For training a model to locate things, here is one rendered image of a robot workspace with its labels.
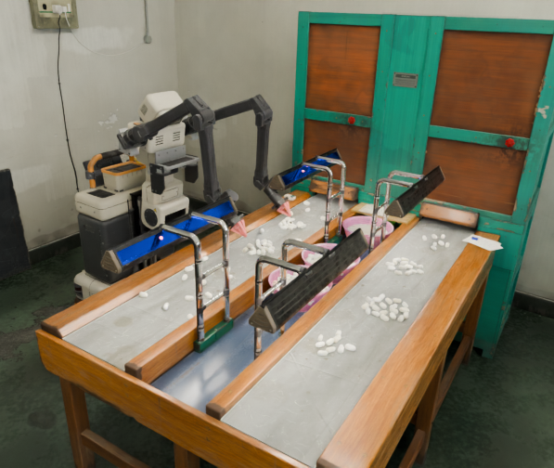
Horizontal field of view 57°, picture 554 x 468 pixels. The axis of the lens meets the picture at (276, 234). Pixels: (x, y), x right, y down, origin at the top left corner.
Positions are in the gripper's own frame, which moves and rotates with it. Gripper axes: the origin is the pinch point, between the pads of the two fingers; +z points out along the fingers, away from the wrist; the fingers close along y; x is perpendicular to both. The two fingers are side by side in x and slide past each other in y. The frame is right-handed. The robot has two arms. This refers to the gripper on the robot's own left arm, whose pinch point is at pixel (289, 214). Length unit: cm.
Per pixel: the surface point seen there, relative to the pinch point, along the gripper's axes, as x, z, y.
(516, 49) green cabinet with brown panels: -126, 12, 44
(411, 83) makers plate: -82, -11, 43
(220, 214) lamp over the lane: -34, -7, -81
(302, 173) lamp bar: -33.6, -8.0, -16.5
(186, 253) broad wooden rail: 9, -11, -68
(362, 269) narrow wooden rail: -38, 45, -35
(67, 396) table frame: 34, 11, -137
